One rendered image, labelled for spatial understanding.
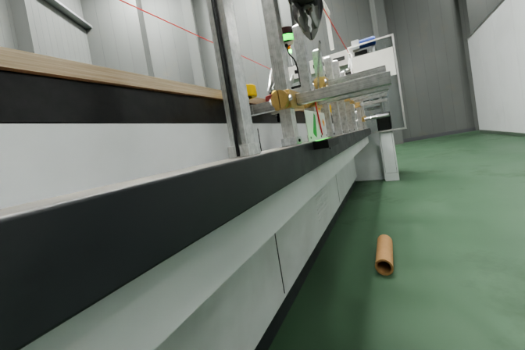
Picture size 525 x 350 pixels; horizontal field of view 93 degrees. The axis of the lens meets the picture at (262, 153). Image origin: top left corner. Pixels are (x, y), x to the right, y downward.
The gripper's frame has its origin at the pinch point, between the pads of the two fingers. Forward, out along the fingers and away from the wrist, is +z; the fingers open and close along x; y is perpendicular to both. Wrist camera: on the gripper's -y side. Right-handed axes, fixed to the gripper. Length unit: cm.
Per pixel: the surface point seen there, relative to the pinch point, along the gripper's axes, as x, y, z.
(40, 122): -28, 58, 21
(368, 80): 13.7, 7.4, 17.9
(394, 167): 16, -269, 85
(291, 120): -6.3, 11.7, 24.4
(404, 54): 91, -901, -187
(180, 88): -26.7, 29.7, 12.7
